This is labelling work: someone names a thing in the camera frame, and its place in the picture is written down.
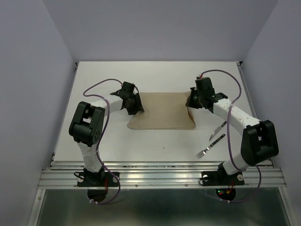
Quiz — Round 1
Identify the beige cloth napkin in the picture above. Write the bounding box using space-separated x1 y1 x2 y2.
127 91 196 130

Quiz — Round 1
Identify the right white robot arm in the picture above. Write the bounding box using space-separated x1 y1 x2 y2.
186 77 279 184

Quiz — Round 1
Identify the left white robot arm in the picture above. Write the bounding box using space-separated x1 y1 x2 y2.
69 81 144 186

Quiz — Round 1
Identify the steel knife black handle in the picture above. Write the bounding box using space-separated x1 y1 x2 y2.
209 121 227 141

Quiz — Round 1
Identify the steel fork black handle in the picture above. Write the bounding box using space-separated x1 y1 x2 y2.
196 134 226 159

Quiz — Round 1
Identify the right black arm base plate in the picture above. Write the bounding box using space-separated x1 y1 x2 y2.
198 171 245 186

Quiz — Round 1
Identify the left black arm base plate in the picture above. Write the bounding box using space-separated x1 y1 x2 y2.
73 169 118 187

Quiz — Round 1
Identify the aluminium front rail frame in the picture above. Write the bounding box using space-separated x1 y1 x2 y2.
38 161 287 189

